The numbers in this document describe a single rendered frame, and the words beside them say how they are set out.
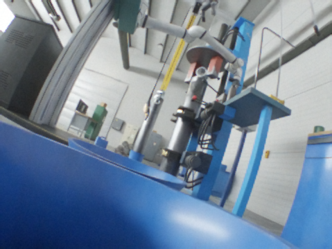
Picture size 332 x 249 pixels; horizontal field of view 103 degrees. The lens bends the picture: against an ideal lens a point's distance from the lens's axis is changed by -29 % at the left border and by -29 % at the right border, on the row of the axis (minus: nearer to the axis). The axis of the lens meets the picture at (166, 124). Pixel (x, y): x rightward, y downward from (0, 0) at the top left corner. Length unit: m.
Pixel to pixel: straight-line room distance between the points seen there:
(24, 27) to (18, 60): 0.22
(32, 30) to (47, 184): 1.02
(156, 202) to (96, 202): 0.08
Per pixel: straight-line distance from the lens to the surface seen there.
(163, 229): 0.23
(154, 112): 3.37
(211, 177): 2.14
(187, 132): 2.04
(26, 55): 1.11
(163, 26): 1.94
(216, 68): 2.25
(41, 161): 0.24
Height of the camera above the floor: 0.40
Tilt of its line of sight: 11 degrees up
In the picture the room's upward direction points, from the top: 21 degrees clockwise
